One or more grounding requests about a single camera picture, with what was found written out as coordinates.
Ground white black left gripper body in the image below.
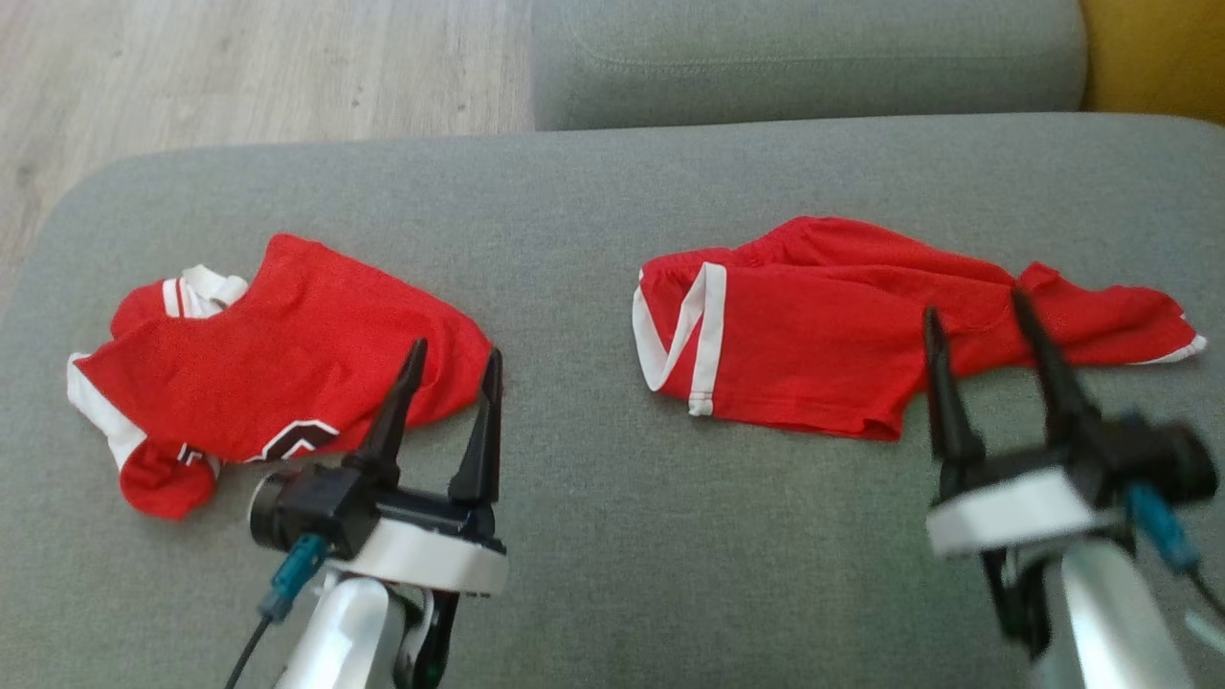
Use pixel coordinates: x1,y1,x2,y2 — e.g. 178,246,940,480
330,483,509,599

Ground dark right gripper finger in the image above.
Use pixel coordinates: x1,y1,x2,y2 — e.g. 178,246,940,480
922,306,987,479
1010,287,1102,449

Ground red white jersey shirt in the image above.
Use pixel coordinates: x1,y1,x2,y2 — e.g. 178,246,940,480
65,233,494,521

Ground black cable with blue plug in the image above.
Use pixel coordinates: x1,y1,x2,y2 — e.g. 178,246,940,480
224,534,332,689

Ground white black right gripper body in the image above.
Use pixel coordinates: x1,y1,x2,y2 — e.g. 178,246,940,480
926,448,1140,558

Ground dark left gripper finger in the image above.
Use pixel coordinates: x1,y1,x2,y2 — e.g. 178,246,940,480
345,337,429,489
448,347,504,508

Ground wide yellow sofa backrest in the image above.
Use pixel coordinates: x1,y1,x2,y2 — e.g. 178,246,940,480
1080,0,1225,125

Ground red white-trimmed shorts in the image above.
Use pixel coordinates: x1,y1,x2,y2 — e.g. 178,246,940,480
632,215,1209,443

